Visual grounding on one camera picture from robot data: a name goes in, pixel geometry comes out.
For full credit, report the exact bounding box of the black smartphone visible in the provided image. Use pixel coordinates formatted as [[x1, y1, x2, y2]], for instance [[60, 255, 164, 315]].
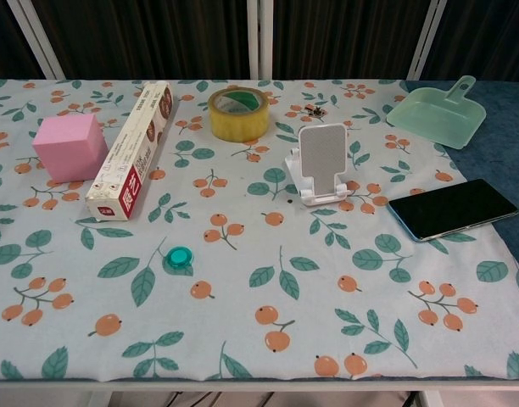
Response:
[[387, 178, 519, 243]]

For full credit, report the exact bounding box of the white folding phone stand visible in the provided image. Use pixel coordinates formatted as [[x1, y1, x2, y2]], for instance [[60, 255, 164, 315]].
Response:
[[284, 122, 353, 208]]

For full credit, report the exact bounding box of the floral fruit print tablecloth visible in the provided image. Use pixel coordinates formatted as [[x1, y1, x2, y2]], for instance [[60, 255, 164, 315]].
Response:
[[0, 78, 519, 382]]

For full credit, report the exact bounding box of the yellow packing tape roll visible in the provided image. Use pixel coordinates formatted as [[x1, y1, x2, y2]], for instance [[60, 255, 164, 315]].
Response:
[[207, 87, 271, 143]]

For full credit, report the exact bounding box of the teal round magnet button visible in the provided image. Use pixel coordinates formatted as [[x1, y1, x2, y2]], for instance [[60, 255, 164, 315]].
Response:
[[164, 247, 195, 271]]

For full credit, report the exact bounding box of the long cling film box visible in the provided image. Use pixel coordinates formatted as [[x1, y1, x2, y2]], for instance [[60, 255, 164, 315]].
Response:
[[85, 81, 175, 222]]

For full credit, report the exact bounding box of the dark pleated curtain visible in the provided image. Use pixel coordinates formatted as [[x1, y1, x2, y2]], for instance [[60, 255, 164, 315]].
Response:
[[0, 0, 519, 81]]

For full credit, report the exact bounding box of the light green plastic dustpan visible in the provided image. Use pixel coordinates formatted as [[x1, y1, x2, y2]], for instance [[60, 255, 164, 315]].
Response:
[[385, 75, 488, 151]]

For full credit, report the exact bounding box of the pink cube box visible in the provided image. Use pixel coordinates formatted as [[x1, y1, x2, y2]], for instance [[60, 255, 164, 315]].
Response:
[[31, 114, 109, 183]]

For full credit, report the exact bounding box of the white vertical frame post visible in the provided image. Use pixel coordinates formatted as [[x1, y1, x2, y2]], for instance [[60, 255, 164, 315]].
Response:
[[246, 0, 275, 80]]

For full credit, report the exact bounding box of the white slanted frame post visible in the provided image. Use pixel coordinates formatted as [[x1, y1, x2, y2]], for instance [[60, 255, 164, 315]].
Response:
[[405, 0, 448, 81], [7, 0, 66, 80]]

